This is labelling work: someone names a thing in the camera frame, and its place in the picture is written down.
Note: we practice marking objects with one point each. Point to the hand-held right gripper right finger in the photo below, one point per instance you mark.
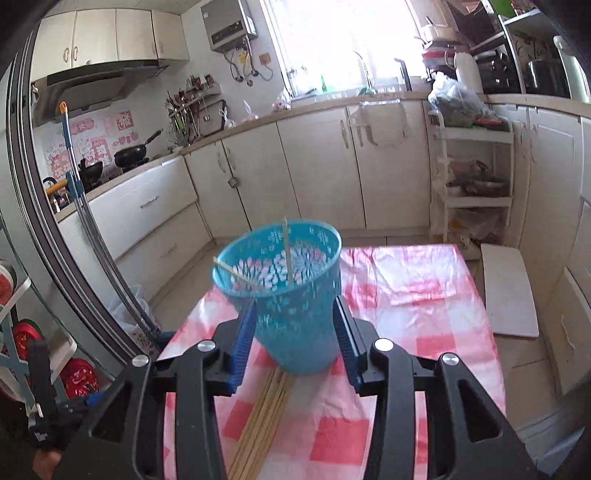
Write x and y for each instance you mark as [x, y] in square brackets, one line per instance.
[348, 350]

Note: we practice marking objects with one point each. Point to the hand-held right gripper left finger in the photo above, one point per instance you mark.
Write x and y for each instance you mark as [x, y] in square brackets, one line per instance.
[242, 350]

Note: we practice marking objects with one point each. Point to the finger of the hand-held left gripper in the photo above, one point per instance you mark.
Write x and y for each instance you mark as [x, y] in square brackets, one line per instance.
[94, 398]

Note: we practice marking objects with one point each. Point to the blue perforated plastic basket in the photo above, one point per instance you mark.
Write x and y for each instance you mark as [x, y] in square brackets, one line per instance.
[295, 332]

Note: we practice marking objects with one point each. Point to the wooden chopstick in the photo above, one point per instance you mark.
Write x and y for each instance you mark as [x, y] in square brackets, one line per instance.
[286, 249]
[235, 273]

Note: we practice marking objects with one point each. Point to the bundle of wooden chopsticks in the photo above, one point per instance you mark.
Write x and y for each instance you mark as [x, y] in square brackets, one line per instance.
[263, 429]

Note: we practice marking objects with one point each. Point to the red floral cloth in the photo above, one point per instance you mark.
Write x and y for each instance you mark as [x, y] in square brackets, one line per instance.
[79, 378]

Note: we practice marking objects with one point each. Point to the pale shelf stand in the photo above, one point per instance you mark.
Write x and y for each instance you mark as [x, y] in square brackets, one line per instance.
[60, 344]

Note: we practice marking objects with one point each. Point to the red patterned round tin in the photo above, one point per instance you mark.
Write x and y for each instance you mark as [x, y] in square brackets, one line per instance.
[23, 337]
[5, 284]

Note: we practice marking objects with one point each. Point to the red checked plastic tablecloth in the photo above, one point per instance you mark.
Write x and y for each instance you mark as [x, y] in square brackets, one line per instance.
[415, 295]

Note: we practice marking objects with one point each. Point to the white plastic bag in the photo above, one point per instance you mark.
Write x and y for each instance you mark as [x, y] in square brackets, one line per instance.
[127, 309]

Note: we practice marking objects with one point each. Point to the white board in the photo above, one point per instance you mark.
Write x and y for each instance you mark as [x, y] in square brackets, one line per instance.
[508, 295]

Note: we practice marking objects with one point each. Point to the cream lower kitchen cabinets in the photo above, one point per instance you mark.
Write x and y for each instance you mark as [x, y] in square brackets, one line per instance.
[314, 161]

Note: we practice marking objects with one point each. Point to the cream kitchen cabinets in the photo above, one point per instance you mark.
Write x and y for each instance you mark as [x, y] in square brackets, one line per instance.
[314, 161]
[92, 41]

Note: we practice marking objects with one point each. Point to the black frying pan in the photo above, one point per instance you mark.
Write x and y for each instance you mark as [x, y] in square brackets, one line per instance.
[131, 156]

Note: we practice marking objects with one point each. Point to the black wok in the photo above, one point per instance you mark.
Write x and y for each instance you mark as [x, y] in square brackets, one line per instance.
[92, 171]

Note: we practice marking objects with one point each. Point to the clear hanging plastic holder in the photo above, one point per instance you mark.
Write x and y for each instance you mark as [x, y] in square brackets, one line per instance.
[383, 124]

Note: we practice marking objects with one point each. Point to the small clear plastic bag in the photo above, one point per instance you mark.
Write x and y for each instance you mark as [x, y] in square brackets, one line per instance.
[228, 120]

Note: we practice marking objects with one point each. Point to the blue mop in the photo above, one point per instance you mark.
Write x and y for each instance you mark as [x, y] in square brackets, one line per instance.
[69, 152]

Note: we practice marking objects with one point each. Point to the white storage trolley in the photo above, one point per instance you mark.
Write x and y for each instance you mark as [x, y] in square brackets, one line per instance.
[471, 134]

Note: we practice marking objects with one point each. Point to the plastic bag of vegetables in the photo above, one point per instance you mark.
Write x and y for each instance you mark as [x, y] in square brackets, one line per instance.
[457, 106]

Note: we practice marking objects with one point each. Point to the green bottle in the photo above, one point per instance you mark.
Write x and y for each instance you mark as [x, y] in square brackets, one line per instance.
[324, 84]

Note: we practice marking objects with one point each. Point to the white thermos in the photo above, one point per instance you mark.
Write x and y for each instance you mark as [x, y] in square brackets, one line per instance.
[468, 74]

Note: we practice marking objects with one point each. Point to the bright kitchen window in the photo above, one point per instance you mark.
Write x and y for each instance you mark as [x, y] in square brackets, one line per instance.
[332, 46]

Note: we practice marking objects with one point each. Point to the grey range hood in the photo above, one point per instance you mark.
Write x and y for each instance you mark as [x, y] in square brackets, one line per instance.
[83, 87]

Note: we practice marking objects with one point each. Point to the cream upper kitchen cabinets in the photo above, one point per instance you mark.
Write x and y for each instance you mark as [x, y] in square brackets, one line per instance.
[92, 41]

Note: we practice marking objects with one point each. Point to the metal shelf rack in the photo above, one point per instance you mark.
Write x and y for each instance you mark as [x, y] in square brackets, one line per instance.
[512, 27]

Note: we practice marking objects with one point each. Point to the dark sliding door frame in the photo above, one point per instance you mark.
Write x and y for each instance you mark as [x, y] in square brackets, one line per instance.
[27, 184]

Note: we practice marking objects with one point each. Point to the wall utensil rack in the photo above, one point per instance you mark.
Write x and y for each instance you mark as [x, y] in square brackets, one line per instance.
[184, 115]

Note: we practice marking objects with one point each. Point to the pink wall stickers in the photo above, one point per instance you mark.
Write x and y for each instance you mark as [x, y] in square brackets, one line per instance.
[97, 147]

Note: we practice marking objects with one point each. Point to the wall water heater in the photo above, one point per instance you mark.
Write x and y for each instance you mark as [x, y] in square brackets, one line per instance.
[226, 23]

